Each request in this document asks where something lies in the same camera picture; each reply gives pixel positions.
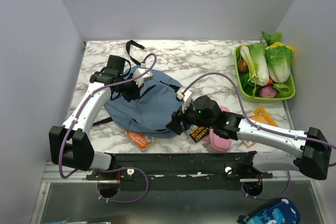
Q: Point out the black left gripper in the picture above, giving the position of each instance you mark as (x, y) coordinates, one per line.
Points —
(135, 94)

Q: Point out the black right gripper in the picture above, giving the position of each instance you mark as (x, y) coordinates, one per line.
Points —
(174, 125)

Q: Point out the blue student backpack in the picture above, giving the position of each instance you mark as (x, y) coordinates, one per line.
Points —
(149, 114)

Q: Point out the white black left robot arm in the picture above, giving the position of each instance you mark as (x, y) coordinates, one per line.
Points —
(70, 146)

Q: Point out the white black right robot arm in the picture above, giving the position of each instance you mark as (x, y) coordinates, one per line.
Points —
(305, 151)

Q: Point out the black storey treehouse book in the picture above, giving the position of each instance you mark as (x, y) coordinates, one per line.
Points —
(198, 133)

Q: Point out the orange storey treehouse book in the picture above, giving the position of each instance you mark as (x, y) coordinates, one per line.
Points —
(142, 141)

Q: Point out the pink pencil case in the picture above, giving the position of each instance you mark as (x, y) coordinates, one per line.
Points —
(216, 143)

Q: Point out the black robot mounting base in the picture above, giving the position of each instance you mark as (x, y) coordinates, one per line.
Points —
(177, 172)

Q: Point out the green plastic vegetable basket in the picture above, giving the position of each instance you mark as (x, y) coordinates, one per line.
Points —
(250, 91)

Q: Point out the orange notebook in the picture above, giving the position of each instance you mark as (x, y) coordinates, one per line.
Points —
(262, 116)

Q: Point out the brown mushroom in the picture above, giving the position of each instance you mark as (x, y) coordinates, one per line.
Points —
(242, 67)

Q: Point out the purple red onion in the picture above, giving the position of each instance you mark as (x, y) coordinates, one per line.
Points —
(268, 92)

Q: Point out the white green leek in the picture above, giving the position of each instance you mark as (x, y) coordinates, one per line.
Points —
(245, 54)

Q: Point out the orange carrot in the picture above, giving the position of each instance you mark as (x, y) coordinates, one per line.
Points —
(270, 82)

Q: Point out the left napa cabbage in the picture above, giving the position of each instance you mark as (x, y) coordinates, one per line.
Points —
(257, 53)

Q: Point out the napa cabbage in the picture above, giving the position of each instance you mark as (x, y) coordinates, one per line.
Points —
(279, 61)
(257, 53)

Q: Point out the right napa cabbage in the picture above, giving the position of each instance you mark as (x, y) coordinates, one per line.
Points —
(279, 61)

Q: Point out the yellow corn cob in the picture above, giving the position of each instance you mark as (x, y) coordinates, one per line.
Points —
(280, 44)

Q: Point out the green leafy lettuce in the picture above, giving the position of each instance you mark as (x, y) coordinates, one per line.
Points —
(271, 38)

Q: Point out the blue shark pencil case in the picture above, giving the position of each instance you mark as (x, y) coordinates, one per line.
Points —
(281, 210)

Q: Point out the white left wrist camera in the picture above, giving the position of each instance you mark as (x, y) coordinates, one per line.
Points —
(142, 74)

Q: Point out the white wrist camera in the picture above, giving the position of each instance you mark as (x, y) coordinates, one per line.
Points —
(185, 96)
(142, 74)

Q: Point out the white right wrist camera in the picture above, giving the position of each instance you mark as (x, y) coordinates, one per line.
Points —
(185, 96)

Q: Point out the aluminium rail frame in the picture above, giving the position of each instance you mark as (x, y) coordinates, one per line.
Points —
(51, 174)

